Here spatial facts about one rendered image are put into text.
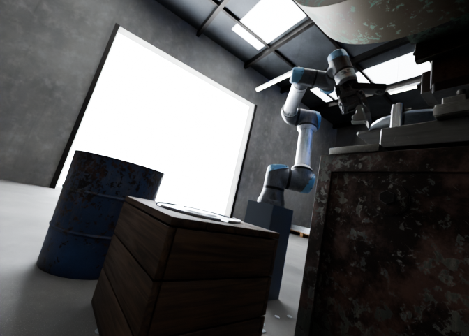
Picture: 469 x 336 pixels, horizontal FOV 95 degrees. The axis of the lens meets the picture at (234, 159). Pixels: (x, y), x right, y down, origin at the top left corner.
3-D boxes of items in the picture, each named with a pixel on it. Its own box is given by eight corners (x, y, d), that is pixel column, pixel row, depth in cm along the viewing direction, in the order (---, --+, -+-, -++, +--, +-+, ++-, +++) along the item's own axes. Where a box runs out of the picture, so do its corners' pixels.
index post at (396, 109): (389, 132, 62) (391, 102, 64) (393, 135, 64) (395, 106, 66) (400, 130, 60) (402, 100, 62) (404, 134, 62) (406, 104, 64)
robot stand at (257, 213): (229, 286, 111) (248, 200, 120) (252, 283, 123) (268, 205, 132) (255, 303, 98) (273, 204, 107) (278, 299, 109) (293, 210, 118)
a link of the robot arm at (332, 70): (340, 61, 96) (350, 45, 88) (348, 81, 92) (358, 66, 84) (323, 63, 96) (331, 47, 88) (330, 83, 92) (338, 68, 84)
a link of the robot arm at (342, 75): (353, 76, 90) (354, 63, 83) (356, 85, 88) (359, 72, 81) (334, 83, 93) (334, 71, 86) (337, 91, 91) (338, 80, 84)
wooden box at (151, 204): (91, 301, 70) (125, 195, 77) (191, 293, 93) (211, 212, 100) (117, 411, 39) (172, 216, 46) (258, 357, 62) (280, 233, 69)
